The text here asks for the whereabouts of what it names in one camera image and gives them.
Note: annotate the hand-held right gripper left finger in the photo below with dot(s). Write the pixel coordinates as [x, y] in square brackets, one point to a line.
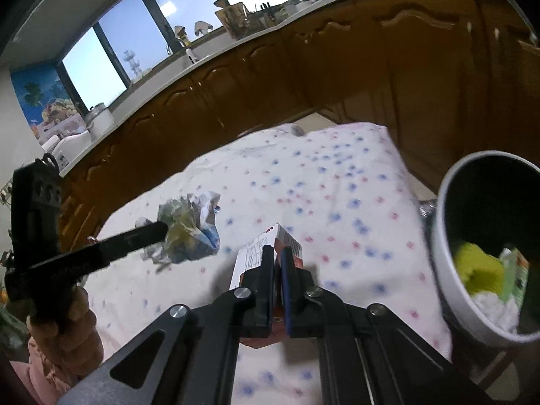
[263, 303]

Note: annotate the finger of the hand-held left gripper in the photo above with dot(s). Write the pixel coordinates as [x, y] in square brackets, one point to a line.
[130, 240]

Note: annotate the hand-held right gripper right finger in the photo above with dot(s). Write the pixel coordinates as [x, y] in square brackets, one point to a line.
[287, 295]

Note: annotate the silver wrapper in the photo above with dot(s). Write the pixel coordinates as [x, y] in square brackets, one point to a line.
[190, 236]

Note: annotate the white bin with black liner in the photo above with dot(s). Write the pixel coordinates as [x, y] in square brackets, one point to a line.
[447, 270]

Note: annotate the white foam fruit net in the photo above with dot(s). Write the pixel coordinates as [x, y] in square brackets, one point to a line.
[498, 312]

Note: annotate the green juice carton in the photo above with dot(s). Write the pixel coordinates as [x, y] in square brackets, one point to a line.
[517, 278]

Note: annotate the person's left forearm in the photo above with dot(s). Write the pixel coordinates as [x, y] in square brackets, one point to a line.
[38, 382]

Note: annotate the person's left hand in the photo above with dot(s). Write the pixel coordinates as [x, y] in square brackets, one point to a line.
[76, 341]

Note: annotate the white rice cooker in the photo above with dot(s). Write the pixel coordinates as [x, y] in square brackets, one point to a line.
[67, 145]

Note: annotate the white dotted blanket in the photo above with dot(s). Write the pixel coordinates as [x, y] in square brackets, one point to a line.
[337, 185]

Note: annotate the white canister with metal lid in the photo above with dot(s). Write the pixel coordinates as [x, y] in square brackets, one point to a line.
[101, 122]

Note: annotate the kitchen window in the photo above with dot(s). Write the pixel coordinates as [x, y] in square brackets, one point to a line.
[126, 42]

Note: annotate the kitchen faucet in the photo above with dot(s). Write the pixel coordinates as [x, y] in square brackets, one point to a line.
[185, 48]

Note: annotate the white kitchen countertop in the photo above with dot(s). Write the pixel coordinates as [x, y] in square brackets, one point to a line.
[211, 57]

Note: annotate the wooden lower kitchen cabinets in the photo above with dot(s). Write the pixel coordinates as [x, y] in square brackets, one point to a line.
[379, 63]

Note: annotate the beach wall poster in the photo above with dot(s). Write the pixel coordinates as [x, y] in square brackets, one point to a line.
[38, 101]

